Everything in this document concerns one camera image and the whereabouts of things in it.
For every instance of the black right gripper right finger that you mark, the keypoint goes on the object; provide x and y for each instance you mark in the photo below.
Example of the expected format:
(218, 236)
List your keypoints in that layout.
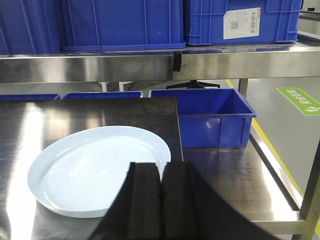
(192, 210)

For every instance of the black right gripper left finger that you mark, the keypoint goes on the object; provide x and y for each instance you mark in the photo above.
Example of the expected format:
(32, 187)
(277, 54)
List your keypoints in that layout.
(135, 214)

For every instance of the light blue plate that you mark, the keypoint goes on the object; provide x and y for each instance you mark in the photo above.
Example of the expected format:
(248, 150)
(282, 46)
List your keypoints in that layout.
(81, 174)

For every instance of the stainless steel shelf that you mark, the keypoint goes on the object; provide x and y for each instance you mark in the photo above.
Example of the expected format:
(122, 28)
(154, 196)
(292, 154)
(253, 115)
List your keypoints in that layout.
(80, 70)

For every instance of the middle blue crate on shelf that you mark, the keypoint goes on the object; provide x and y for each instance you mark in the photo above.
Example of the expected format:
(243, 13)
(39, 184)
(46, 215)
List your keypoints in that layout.
(122, 25)

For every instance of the blue crate on shelf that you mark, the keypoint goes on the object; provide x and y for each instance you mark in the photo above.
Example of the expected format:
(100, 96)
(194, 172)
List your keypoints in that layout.
(31, 27)
(122, 25)

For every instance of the left blue crate on shelf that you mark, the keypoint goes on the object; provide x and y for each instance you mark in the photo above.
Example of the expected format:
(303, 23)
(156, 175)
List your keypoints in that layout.
(31, 27)

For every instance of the open blue bin right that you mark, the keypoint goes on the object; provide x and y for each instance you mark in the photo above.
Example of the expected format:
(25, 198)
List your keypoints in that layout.
(211, 117)

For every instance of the blue bin behind table middle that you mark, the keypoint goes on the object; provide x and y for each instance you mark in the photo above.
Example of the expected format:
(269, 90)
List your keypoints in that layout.
(103, 95)

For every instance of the blue bin behind table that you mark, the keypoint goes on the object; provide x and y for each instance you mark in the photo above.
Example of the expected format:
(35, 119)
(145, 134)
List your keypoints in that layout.
(103, 95)
(30, 97)

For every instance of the black chair base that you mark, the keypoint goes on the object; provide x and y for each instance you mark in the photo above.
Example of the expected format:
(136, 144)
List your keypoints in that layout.
(193, 84)

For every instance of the black tape strip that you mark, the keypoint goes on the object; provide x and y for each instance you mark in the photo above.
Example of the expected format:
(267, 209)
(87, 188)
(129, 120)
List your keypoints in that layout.
(177, 62)

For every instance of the blue bin behind table left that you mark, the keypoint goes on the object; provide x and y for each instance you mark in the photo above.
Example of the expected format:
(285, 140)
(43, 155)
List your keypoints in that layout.
(30, 97)

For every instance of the right blue crate with label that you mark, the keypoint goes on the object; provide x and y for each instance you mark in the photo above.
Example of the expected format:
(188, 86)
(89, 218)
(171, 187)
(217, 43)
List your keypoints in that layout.
(232, 22)

